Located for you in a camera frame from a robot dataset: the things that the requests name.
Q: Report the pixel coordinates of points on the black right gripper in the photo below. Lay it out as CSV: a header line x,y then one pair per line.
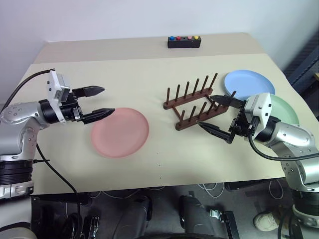
x,y
243,125

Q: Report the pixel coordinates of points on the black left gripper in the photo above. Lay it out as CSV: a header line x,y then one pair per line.
x,y
71,110

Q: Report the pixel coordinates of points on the brown wooden dish rack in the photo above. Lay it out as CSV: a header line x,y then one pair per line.
x,y
199,118

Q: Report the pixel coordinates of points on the pink red plate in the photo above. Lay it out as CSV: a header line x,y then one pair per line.
x,y
119,134

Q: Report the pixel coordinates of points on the blue plate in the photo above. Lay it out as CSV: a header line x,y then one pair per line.
x,y
249,83

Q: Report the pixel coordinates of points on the green plate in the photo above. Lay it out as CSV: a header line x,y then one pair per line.
x,y
284,109

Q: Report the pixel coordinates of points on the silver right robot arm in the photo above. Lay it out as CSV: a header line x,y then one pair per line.
x,y
294,134

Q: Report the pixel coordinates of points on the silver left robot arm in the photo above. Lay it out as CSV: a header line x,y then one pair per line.
x,y
17,114

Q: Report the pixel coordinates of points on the black box with coloured buttons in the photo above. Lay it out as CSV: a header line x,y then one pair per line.
x,y
183,44

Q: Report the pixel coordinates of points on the dark rounded shape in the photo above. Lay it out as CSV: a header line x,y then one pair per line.
x,y
194,214
135,216

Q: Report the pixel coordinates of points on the white sneaker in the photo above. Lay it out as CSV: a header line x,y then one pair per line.
x,y
265,221

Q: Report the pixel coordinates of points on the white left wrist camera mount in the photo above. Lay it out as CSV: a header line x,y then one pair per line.
x,y
53,84

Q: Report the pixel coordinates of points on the black table frame bar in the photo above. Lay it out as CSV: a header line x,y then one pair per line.
x,y
246,186

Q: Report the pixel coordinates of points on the silver caster bracket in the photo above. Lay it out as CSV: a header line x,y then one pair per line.
x,y
221,216

